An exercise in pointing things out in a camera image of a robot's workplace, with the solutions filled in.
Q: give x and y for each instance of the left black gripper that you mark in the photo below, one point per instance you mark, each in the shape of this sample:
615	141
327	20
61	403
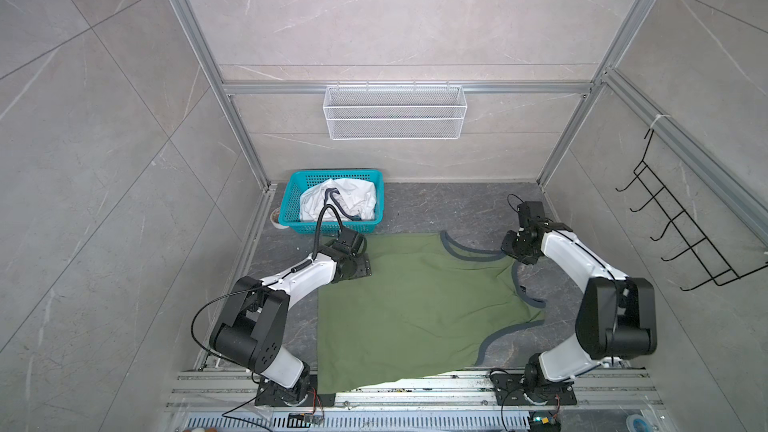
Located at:
364	264

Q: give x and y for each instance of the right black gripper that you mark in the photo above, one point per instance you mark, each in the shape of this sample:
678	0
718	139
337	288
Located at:
507	247

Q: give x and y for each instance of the teal plastic basket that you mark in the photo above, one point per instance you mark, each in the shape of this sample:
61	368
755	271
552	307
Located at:
329	218

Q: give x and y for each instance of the green tank top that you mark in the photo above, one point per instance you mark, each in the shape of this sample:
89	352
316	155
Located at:
430	305

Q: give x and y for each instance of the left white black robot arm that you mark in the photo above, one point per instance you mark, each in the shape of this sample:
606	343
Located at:
250	328

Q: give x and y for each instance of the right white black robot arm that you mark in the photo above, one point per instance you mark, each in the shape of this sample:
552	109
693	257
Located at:
616	320

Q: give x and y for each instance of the white tank top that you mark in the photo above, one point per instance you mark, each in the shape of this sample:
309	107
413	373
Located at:
353	199

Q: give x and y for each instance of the roll of tape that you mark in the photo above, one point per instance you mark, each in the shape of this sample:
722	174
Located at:
274	219

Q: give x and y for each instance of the blue tape roll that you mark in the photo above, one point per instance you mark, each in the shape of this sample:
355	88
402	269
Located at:
639	423

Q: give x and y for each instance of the white wire mesh shelf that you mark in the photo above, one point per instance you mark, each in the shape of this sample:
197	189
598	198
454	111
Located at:
394	112

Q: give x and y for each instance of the black wire hook rack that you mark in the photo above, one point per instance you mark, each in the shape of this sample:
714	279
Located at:
676	217

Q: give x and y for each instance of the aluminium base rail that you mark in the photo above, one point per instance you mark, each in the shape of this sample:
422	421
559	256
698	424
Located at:
467	400

